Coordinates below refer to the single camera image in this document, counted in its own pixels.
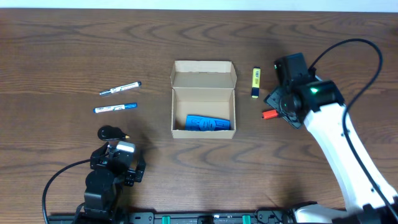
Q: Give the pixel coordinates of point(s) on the open cardboard box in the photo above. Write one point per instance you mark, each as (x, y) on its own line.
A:
(203, 88)

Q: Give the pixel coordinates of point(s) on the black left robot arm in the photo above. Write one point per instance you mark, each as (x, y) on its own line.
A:
(102, 194)

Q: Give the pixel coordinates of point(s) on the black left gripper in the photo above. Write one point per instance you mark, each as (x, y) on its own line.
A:
(116, 159)

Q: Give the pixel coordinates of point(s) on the blue plastic tool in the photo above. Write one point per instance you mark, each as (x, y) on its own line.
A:
(203, 123)

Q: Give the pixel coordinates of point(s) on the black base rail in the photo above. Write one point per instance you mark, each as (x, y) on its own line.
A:
(257, 217)

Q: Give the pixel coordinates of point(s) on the black capped white marker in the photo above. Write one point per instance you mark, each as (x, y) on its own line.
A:
(120, 88)

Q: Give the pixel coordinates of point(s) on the blue capped white marker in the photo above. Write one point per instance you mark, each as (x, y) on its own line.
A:
(103, 109)

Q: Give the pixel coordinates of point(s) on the red handled pliers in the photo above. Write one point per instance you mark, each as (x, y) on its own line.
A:
(270, 114)

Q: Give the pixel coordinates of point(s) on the yellow highlighter pen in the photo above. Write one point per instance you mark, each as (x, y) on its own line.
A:
(256, 74)

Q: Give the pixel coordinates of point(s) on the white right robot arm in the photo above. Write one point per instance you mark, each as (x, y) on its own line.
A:
(320, 107)

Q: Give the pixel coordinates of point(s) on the black correction tape dispenser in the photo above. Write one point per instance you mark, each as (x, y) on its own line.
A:
(109, 133)

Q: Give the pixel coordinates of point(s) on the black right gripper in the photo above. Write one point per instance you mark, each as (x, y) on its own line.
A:
(280, 113)

